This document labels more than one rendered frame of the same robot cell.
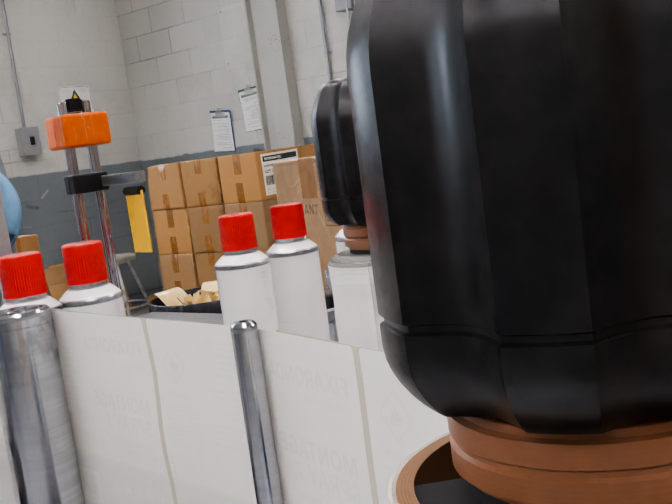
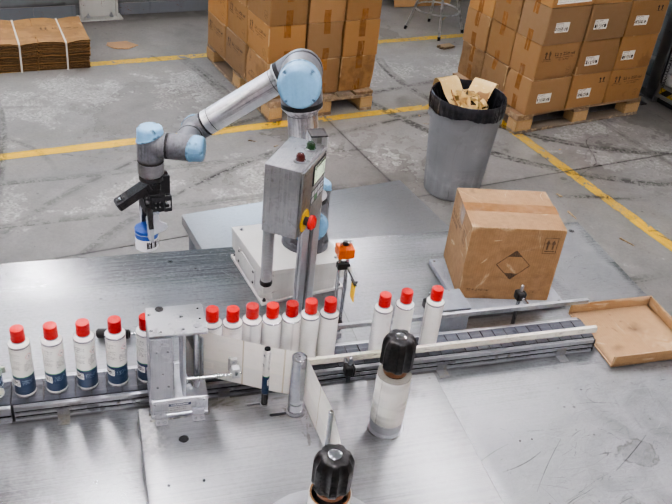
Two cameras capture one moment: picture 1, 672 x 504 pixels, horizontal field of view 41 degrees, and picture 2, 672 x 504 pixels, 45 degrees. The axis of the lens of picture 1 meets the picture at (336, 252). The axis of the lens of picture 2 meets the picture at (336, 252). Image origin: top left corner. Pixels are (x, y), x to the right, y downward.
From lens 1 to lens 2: 1.58 m
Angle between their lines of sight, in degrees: 33
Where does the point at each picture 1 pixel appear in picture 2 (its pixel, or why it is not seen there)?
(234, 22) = not seen: outside the picture
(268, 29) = not seen: outside the picture
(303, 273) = (404, 315)
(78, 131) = (343, 255)
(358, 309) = (378, 385)
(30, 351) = (299, 368)
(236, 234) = (383, 302)
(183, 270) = (481, 27)
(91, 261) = (331, 307)
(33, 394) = (298, 375)
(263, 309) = (384, 326)
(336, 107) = (386, 345)
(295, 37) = not seen: outside the picture
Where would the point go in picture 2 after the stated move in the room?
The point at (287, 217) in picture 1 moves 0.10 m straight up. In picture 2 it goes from (405, 297) to (410, 267)
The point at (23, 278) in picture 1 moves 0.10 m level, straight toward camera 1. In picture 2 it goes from (310, 309) to (306, 334)
